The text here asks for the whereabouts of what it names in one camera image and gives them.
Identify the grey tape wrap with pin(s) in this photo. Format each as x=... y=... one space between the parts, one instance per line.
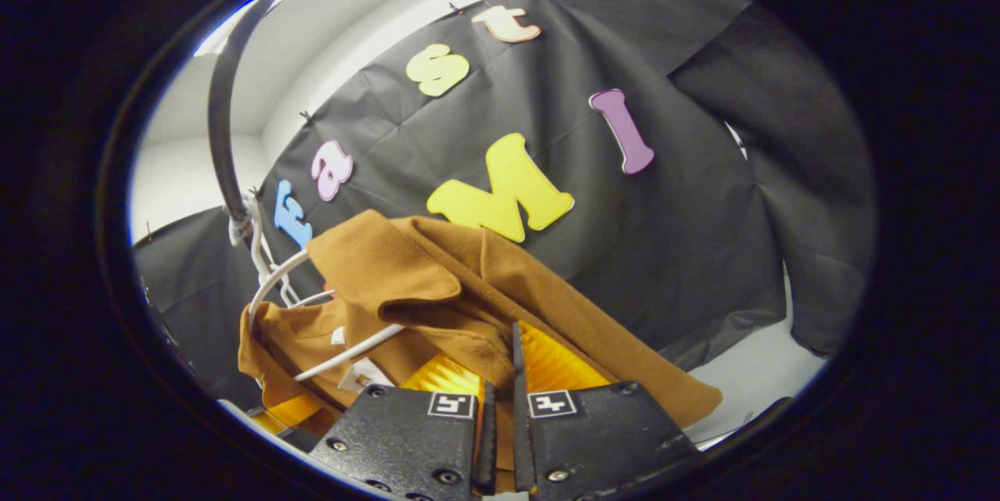
x=238 y=223

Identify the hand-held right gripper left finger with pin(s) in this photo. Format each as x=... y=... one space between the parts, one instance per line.
x=406 y=438

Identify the brown jacket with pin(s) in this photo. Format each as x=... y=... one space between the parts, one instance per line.
x=469 y=282

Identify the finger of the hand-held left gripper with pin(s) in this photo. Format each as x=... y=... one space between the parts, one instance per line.
x=297 y=413

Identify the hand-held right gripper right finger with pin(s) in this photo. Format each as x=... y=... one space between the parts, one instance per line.
x=518 y=407

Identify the white clothes hanger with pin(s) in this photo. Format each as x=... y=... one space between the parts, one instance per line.
x=344 y=356

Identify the black clothes rack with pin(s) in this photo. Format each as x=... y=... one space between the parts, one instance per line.
x=221 y=118

